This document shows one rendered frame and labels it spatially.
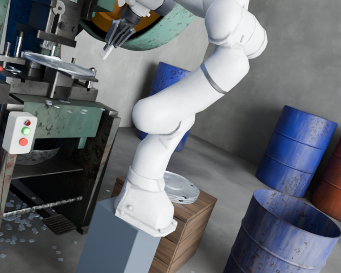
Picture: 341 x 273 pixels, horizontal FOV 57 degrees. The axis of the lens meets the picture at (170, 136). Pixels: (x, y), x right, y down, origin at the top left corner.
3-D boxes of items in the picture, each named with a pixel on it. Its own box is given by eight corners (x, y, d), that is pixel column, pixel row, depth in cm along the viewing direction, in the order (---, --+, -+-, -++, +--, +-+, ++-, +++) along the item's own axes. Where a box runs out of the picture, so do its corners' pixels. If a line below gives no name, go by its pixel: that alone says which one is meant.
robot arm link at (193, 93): (230, 96, 93) (201, 89, 77) (170, 140, 105) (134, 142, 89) (212, 65, 96) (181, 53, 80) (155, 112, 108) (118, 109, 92)
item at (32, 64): (61, 72, 143) (64, 63, 142) (31, 67, 131) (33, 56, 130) (50, 67, 148) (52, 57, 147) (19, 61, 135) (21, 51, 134)
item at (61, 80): (91, 110, 132) (100, 78, 129) (63, 108, 120) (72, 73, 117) (56, 90, 145) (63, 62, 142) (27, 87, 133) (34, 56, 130)
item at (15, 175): (82, 170, 157) (83, 169, 157) (-6, 181, 121) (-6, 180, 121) (35, 136, 178) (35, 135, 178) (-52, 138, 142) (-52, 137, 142)
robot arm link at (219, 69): (230, 99, 91) (284, 60, 83) (196, 79, 79) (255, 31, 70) (208, 53, 101) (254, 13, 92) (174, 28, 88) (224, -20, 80)
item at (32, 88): (96, 102, 153) (99, 90, 151) (2, 92, 115) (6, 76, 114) (58, 82, 168) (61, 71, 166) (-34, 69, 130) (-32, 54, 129)
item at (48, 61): (92, 80, 122) (93, 78, 122) (13, 56, 115) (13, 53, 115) (96, 72, 149) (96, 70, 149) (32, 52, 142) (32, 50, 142)
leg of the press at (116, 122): (98, 229, 167) (150, 63, 147) (81, 235, 158) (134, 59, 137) (8, 156, 214) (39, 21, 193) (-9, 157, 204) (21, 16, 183)
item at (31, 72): (67, 82, 145) (69, 75, 144) (27, 75, 128) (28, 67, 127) (47, 71, 153) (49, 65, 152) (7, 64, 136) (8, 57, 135)
